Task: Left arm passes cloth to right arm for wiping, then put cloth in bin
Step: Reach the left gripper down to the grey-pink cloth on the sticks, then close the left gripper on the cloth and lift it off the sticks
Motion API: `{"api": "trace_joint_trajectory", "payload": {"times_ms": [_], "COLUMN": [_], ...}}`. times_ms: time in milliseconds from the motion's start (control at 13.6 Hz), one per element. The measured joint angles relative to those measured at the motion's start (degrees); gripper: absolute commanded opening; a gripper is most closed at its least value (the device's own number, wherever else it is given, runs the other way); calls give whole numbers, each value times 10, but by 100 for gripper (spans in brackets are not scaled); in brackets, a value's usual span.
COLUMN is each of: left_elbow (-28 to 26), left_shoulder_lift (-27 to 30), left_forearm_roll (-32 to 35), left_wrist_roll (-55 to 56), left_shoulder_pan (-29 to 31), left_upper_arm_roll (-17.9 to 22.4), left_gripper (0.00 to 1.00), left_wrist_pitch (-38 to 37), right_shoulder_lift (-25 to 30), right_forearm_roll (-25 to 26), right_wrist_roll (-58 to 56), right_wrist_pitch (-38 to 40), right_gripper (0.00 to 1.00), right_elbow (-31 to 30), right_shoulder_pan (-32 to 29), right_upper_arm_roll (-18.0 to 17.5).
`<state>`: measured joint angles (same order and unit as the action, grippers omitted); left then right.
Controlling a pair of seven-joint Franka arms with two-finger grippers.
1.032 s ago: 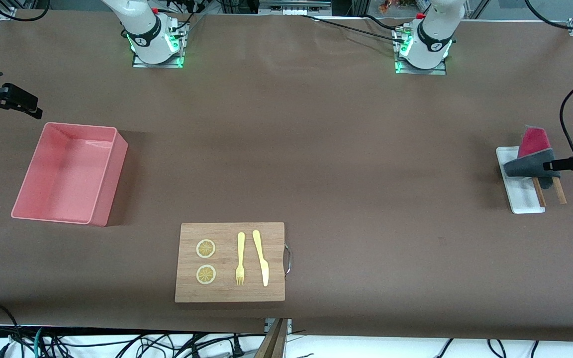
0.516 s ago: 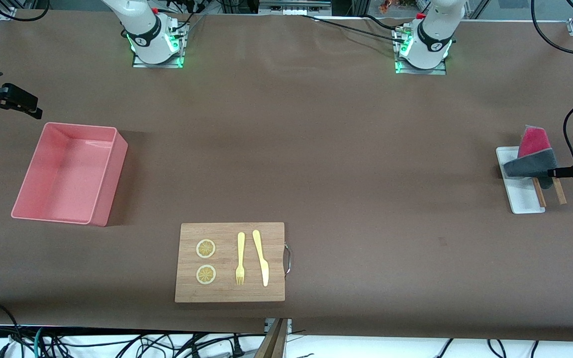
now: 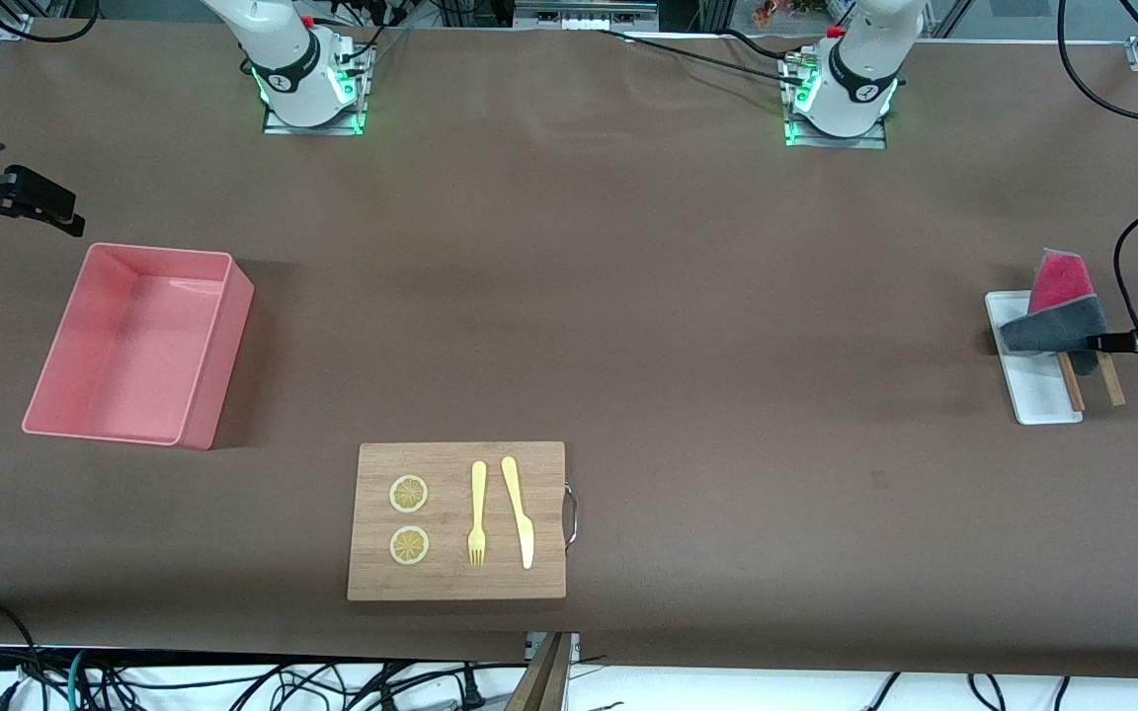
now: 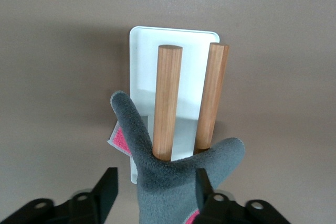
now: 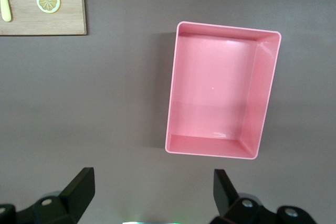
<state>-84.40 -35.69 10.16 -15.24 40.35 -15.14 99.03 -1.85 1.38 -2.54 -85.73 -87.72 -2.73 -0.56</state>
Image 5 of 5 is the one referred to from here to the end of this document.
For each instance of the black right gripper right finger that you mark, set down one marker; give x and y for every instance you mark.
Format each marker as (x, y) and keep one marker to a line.
(236, 208)

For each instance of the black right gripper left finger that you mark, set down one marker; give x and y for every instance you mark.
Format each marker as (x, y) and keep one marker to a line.
(65, 203)

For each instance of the pink plastic bin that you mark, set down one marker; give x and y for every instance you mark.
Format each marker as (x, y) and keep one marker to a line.
(212, 90)

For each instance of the wooden cutting board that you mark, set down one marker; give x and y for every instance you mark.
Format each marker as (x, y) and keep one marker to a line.
(68, 3)

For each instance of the yellow lemon slice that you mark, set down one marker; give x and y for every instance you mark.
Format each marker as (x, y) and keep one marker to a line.
(48, 1)

